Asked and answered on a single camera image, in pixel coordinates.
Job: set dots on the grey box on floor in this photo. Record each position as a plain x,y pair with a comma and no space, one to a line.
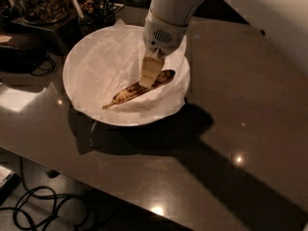
9,181

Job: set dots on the glass jar of nuts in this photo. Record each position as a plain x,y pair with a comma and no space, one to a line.
43,11

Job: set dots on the black device with cable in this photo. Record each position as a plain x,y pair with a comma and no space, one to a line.
24,54

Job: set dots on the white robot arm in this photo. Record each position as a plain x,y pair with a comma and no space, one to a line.
285,23

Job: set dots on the overripe spotted banana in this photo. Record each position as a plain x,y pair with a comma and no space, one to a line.
136,90

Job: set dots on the white bowl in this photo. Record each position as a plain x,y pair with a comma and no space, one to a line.
80,90

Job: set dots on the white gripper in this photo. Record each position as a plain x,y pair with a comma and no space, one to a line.
161,36

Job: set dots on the white crumpled paper liner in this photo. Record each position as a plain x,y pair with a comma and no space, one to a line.
106,58

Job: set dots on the black stand tray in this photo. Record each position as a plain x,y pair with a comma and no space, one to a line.
60,37

